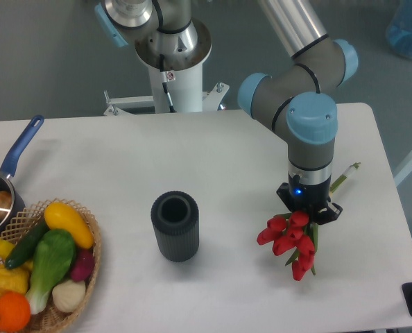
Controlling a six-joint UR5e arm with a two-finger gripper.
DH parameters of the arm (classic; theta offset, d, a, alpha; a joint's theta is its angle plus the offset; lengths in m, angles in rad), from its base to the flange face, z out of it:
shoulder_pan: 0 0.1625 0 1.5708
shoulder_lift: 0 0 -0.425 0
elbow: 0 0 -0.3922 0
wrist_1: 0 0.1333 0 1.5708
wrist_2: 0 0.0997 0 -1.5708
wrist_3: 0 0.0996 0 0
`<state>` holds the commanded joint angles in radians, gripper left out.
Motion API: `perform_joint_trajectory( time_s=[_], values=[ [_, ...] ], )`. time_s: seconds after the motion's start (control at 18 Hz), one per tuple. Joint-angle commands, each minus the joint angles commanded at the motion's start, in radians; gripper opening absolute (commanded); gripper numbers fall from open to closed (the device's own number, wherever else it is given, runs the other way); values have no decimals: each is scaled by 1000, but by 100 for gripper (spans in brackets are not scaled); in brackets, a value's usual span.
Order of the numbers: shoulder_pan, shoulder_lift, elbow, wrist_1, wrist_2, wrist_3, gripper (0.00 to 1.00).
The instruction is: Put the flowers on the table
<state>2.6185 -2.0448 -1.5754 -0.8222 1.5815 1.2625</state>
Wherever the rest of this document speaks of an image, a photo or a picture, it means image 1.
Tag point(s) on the green bok choy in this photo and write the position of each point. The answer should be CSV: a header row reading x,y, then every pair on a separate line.
x,y
52,259

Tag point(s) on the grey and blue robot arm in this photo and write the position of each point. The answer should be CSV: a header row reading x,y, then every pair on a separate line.
x,y
295,105

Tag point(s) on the white garlic bulb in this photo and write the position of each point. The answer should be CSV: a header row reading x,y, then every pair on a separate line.
x,y
68,295

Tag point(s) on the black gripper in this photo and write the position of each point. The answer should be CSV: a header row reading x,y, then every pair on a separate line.
x,y
312,199

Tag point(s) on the orange fruit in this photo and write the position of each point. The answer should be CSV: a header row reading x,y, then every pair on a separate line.
x,y
15,312

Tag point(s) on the small yellow banana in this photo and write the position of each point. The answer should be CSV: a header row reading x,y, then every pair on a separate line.
x,y
5,249

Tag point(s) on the yellow squash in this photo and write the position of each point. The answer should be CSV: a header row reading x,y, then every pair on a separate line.
x,y
63,216

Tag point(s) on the woven wicker basket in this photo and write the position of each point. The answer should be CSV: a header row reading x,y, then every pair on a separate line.
x,y
51,319

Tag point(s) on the red tulip bouquet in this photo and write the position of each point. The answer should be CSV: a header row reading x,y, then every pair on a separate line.
x,y
297,231

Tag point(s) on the green cucumber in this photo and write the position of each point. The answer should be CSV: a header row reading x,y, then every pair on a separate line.
x,y
25,248

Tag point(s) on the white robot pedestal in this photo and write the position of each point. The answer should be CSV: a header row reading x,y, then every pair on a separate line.
x,y
172,91

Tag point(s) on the blue handled saucepan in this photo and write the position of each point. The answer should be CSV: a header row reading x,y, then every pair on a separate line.
x,y
9,167

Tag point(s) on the yellow bell pepper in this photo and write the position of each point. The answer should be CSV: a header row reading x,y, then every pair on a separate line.
x,y
14,280

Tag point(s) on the dark grey ribbed vase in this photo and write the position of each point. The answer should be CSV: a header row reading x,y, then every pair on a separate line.
x,y
175,220

